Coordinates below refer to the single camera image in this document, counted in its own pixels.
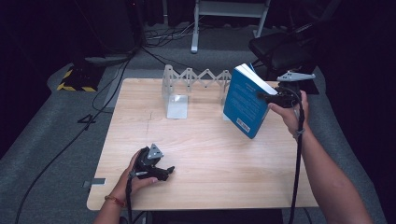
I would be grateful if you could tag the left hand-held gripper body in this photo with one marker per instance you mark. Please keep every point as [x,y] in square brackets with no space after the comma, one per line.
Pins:
[149,160]

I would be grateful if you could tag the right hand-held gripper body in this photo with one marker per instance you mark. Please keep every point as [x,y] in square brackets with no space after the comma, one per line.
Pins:
[291,90]

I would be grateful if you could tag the blue paperback book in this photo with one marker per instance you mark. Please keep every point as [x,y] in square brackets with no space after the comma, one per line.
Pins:
[247,99]

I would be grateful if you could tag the white expandable book stand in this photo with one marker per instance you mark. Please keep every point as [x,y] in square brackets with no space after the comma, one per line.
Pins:
[179,90]

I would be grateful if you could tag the person's right hand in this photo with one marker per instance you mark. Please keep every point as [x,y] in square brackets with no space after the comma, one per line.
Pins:
[294,115]

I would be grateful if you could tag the person's left hand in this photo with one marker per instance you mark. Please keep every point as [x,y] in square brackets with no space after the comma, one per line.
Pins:
[124,185]

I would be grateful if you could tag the black folding chair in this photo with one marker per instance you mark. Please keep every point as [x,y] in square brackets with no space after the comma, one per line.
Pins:
[280,49]

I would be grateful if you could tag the grey tape strip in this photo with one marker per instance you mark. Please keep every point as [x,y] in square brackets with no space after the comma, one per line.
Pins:
[94,182]

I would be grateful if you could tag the white metal stand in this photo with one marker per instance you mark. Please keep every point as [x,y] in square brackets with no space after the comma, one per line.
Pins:
[229,11]

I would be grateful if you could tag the yellow black striped base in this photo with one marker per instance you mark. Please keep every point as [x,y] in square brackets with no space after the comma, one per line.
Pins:
[79,79]

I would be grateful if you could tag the grey flat floor plate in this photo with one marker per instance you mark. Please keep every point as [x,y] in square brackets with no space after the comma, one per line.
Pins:
[107,59]

